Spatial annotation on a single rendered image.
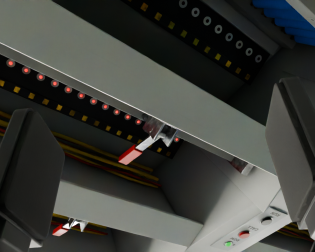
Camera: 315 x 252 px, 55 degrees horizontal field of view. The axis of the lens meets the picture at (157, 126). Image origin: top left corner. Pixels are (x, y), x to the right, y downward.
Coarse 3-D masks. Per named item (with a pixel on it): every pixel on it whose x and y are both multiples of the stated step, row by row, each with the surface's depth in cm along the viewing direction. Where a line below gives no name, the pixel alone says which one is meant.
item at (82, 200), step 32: (0, 128) 42; (64, 160) 49; (96, 160) 56; (64, 192) 37; (96, 192) 38; (128, 192) 51; (160, 192) 58; (64, 224) 43; (128, 224) 42; (160, 224) 44; (192, 224) 46
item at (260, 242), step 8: (296, 224) 81; (280, 232) 73; (288, 232) 80; (296, 232) 85; (304, 232) 77; (264, 240) 65; (272, 240) 68; (280, 240) 71; (288, 240) 74; (296, 240) 78; (304, 240) 82; (312, 240) 77; (248, 248) 53; (256, 248) 53; (264, 248) 54; (272, 248) 55; (280, 248) 56; (288, 248) 69; (296, 248) 72; (304, 248) 75
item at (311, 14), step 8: (288, 0) 28; (296, 0) 27; (304, 0) 27; (312, 0) 27; (296, 8) 28; (304, 8) 27; (312, 8) 27; (304, 16) 29; (312, 16) 28; (312, 24) 30
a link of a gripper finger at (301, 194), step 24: (288, 96) 9; (288, 120) 9; (312, 120) 9; (288, 144) 9; (312, 144) 8; (288, 168) 10; (312, 168) 8; (288, 192) 10; (312, 192) 8; (312, 216) 9
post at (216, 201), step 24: (288, 48) 46; (264, 72) 49; (240, 96) 51; (264, 96) 47; (312, 96) 40; (264, 120) 45; (192, 144) 57; (168, 168) 61; (192, 168) 55; (216, 168) 49; (168, 192) 58; (192, 192) 52; (216, 192) 47; (240, 192) 43; (192, 216) 50; (216, 216) 45; (240, 216) 43; (288, 216) 44; (120, 240) 65; (144, 240) 58; (216, 240) 47
